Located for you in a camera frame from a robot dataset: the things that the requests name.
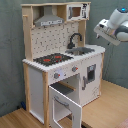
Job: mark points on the white oven door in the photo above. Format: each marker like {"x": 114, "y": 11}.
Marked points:
{"x": 61, "y": 106}

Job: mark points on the black toy faucet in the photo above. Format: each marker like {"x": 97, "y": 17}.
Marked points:
{"x": 72, "y": 40}

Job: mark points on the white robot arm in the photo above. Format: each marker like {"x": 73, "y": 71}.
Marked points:
{"x": 115, "y": 29}

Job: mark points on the wooden toy kitchen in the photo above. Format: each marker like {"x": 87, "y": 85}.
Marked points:
{"x": 46, "y": 40}

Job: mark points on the toy microwave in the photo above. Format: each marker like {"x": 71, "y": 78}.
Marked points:
{"x": 77, "y": 11}

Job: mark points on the red stove knob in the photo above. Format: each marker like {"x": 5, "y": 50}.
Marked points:
{"x": 56, "y": 75}
{"x": 74, "y": 69}

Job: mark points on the left red stove knob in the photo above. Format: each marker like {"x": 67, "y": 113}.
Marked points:
{"x": 56, "y": 75}

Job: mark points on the grey range hood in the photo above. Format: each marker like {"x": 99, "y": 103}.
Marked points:
{"x": 48, "y": 18}

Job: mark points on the black toy stovetop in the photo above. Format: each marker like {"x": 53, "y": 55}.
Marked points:
{"x": 52, "y": 59}

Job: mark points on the grey toy sink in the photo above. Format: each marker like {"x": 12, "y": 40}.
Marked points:
{"x": 79, "y": 51}

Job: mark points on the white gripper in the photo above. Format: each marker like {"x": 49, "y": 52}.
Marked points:
{"x": 107, "y": 33}

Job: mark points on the right red stove knob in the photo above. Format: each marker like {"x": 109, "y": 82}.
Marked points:
{"x": 74, "y": 69}

